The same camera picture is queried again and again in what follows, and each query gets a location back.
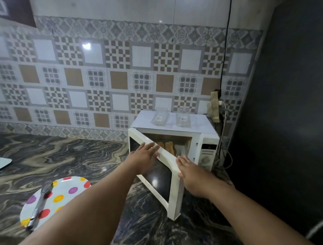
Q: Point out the person's left hand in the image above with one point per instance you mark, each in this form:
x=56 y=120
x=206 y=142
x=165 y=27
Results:
x=141 y=160

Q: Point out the orange bread piece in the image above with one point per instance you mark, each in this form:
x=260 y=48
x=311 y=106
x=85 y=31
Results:
x=161 y=145
x=169 y=148

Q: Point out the person's left forearm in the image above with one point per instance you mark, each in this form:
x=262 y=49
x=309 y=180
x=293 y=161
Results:
x=85 y=209

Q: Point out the person's left little finger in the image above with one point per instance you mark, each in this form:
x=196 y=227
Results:
x=140 y=147

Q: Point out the white microwave door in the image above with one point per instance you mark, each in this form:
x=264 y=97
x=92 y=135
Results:
x=157 y=179

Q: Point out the person's right thumb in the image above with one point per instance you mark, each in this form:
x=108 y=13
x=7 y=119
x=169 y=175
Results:
x=180 y=175

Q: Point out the white microwave oven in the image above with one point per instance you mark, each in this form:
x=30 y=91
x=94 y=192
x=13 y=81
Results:
x=201 y=141

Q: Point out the clear plastic container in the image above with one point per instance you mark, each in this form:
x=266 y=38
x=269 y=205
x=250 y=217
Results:
x=160 y=116
x=183 y=118

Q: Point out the metal tongs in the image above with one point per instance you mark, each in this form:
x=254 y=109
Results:
x=40 y=203

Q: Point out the person's right hand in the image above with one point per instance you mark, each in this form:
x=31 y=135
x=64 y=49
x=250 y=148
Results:
x=195 y=180

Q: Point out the white board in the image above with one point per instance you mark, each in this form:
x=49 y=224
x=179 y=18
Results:
x=4 y=162

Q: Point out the polka dot plate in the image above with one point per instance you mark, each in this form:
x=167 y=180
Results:
x=64 y=193

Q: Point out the person's right forearm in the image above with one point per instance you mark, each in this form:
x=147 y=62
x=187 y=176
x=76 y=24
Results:
x=252 y=217

